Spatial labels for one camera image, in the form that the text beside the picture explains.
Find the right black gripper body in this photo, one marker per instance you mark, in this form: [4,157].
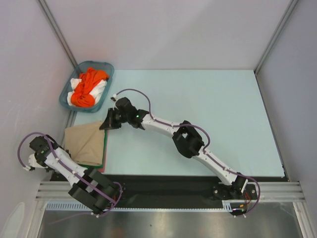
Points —
[119,118]

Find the beige t shirt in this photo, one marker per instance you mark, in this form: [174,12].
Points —
[76,136]

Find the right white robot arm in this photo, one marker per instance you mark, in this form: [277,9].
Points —
[184,135]

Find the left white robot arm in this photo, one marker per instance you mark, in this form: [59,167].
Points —
[88,186]

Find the green folded t shirt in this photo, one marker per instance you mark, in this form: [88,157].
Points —
[93,152]

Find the orange t shirt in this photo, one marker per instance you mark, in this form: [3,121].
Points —
[93,76]

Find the teal plastic laundry basket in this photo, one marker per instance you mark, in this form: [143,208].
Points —
[82,68]

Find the white t shirt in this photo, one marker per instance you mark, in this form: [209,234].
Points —
[82,96]

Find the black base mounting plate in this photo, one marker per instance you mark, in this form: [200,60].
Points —
[172,192]

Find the aluminium frame rail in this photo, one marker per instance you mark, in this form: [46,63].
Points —
[270,191]

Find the left white cable duct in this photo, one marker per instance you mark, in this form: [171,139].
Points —
[66,206]

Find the white cable duct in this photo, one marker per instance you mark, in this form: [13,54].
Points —
[66,206]
[232,205]

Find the right white cable duct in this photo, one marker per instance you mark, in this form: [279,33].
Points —
[232,205]

